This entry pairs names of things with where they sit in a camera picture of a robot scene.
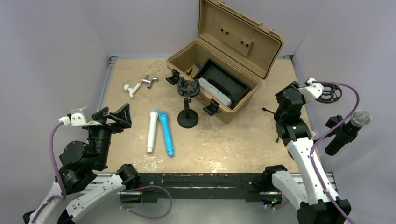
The tan plastic toolbox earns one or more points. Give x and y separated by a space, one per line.
239 44

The grey case in toolbox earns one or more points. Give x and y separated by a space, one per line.
215 92

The silver metal tee fitting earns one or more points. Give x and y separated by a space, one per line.
149 81

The white plastic pipe fitting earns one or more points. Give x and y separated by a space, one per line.
131 90

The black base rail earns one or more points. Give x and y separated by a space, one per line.
250 187

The black round-base clip stand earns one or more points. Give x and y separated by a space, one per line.
332 122

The black toolbox tray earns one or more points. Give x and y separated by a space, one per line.
233 87

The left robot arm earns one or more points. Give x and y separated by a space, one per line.
79 162

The black round-base mic stand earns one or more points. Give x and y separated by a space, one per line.
188 118

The white microphone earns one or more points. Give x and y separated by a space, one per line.
153 118

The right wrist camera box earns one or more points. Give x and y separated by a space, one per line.
312 90

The yellow tool in toolbox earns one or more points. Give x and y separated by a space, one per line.
193 70

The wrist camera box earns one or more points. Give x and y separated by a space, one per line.
312 90
79 117

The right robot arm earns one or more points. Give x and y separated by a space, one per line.
315 200

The black silver-grille microphone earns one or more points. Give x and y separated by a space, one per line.
358 120

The blue microphone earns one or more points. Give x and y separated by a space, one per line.
164 120

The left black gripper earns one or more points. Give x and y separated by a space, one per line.
122 117

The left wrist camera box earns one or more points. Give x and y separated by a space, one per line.
79 117

